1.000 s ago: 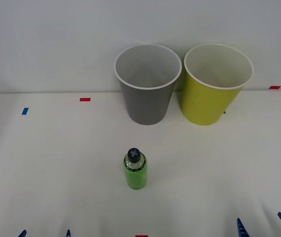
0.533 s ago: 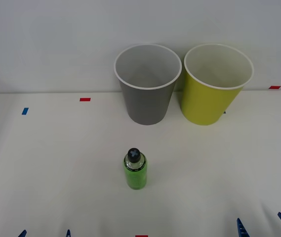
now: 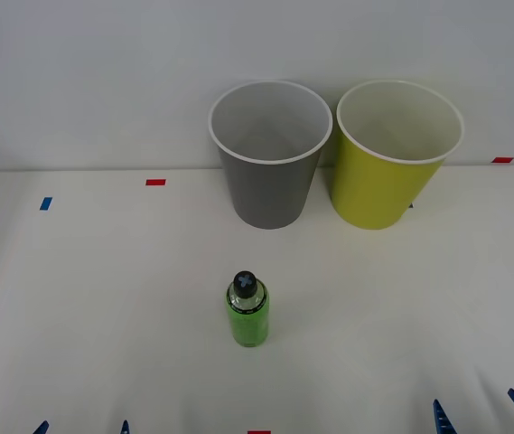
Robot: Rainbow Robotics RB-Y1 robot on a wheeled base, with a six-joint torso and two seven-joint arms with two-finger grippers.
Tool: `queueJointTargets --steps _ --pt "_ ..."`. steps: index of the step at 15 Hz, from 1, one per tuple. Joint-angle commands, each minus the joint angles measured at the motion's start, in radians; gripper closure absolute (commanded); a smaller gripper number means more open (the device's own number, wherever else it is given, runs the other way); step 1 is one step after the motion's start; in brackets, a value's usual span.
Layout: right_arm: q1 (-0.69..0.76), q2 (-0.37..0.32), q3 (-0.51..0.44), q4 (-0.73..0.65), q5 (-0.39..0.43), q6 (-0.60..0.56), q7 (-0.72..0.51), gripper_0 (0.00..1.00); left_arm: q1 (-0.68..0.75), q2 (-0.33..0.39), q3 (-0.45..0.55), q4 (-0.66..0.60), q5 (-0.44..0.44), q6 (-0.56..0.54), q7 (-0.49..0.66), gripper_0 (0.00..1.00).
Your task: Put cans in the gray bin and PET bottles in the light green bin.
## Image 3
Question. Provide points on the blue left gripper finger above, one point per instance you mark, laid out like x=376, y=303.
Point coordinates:
x=124, y=428
x=42, y=428

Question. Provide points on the green plastic bottle black cap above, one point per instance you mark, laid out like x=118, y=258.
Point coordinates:
x=247, y=323

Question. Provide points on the yellow-green plastic waste bin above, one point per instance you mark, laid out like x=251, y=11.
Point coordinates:
x=374, y=190

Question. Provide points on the grey plastic waste bin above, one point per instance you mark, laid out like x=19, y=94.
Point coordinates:
x=265, y=194

